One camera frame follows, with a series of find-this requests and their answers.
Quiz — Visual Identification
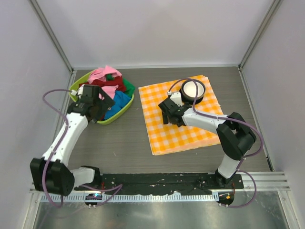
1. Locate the orange checkered cloth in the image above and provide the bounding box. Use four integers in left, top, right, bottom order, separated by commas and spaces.
139, 81, 220, 156

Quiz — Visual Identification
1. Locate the lime green plastic basket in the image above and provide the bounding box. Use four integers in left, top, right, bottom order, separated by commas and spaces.
70, 71, 134, 125

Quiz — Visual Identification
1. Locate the pink t shirt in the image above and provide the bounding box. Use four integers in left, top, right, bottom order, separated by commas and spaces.
101, 85, 118, 99
88, 65, 122, 83

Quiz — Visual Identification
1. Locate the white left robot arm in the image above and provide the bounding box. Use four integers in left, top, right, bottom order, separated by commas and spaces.
30, 84, 115, 196

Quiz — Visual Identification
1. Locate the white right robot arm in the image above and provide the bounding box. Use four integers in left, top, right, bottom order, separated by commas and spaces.
158, 98, 256, 187

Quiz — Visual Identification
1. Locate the white bowl with dark rim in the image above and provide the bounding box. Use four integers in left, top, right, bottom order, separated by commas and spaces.
180, 81, 206, 104

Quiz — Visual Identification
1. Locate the blue t shirt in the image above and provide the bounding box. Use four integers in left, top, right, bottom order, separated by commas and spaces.
103, 91, 131, 121

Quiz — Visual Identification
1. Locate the dark red t shirt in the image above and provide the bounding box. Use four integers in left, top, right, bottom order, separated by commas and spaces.
79, 74, 126, 92

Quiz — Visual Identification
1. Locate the green t shirt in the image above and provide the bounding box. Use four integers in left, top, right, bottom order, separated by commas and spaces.
106, 74, 135, 98

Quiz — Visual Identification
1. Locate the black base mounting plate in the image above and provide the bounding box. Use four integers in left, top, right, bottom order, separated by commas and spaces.
86, 173, 244, 196

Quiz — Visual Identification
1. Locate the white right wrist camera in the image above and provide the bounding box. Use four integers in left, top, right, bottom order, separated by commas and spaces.
167, 91, 183, 106

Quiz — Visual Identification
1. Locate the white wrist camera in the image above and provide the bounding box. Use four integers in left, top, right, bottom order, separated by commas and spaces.
70, 85, 84, 96
167, 91, 183, 106

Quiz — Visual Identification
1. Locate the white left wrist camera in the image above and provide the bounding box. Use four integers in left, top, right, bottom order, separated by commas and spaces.
70, 85, 84, 96

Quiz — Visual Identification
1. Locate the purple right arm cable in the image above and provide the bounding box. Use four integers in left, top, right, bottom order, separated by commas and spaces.
167, 78, 264, 209

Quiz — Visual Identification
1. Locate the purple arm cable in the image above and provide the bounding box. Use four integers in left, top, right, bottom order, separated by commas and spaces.
42, 88, 123, 208
167, 78, 264, 209

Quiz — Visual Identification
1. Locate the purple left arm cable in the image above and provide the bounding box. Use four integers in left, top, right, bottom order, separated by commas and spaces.
42, 88, 123, 208

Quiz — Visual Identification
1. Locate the white slotted cable duct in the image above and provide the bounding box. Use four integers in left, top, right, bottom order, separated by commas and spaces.
41, 192, 219, 203

